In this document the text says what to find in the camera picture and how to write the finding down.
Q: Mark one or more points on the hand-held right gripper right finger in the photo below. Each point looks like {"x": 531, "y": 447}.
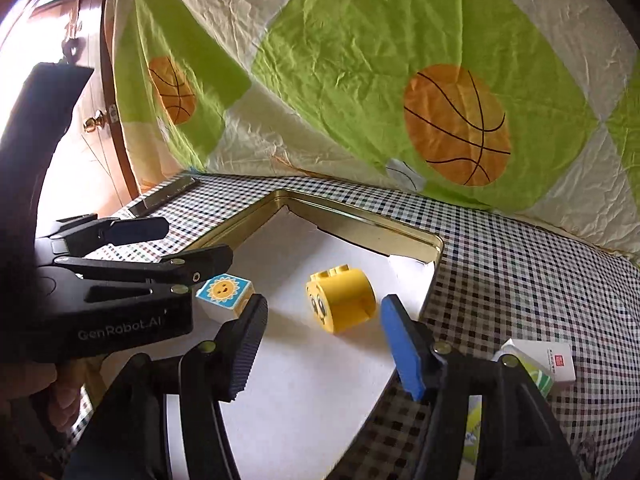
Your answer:
{"x": 400, "y": 350}

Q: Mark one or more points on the checked bed sheet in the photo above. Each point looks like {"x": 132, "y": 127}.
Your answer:
{"x": 525, "y": 285}

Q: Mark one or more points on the brass door knob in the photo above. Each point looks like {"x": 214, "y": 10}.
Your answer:
{"x": 93, "y": 122}

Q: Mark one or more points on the gold tin box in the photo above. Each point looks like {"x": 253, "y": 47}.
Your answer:
{"x": 400, "y": 245}

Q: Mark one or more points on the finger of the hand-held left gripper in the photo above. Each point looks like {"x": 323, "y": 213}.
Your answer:
{"x": 137, "y": 230}
{"x": 200, "y": 260}

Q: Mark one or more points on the person's left hand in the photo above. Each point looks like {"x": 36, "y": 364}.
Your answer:
{"x": 55, "y": 390}

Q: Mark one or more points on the sun print toy block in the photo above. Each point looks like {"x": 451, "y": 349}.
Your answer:
{"x": 222, "y": 290}

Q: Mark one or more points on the wooden door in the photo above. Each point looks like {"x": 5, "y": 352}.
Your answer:
{"x": 55, "y": 15}

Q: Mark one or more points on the white box with red label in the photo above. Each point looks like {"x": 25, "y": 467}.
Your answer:
{"x": 550, "y": 360}

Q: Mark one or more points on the basketball print quilt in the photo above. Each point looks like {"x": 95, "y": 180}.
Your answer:
{"x": 350, "y": 60}

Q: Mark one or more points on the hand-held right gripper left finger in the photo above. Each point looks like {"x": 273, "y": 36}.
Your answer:
{"x": 249, "y": 347}

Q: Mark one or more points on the white paper liner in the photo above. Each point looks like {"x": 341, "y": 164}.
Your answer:
{"x": 310, "y": 385}

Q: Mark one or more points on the yellow-green packet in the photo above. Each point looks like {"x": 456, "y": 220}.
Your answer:
{"x": 472, "y": 430}

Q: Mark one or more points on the yellow face toy block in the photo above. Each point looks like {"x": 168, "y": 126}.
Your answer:
{"x": 345, "y": 300}

